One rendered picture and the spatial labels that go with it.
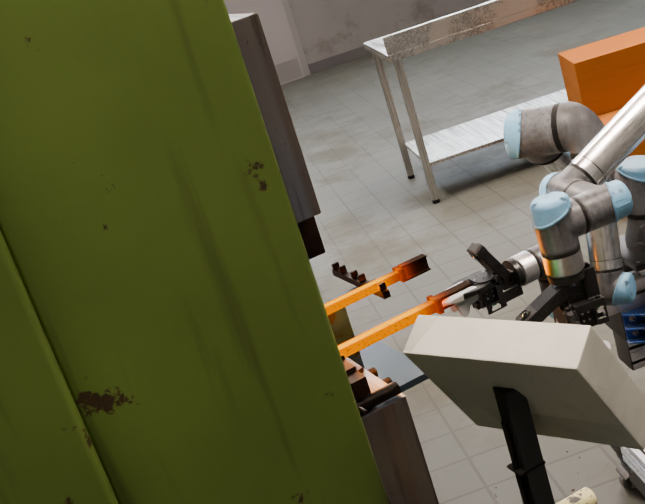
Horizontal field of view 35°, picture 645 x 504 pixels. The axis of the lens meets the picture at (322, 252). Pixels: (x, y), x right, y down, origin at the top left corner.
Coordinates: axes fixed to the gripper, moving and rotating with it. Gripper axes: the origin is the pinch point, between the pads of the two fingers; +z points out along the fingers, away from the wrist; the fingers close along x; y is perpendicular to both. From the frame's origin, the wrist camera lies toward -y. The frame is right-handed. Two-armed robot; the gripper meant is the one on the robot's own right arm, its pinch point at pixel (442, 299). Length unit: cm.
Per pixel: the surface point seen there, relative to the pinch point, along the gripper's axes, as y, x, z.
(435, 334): -18, -49, 26
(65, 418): -36, -54, 88
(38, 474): -30, -54, 94
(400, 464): 22.9, -16.0, 27.8
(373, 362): 34, 53, 2
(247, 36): -73, -17, 31
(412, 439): 18.8, -16.0, 23.4
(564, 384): -11, -71, 17
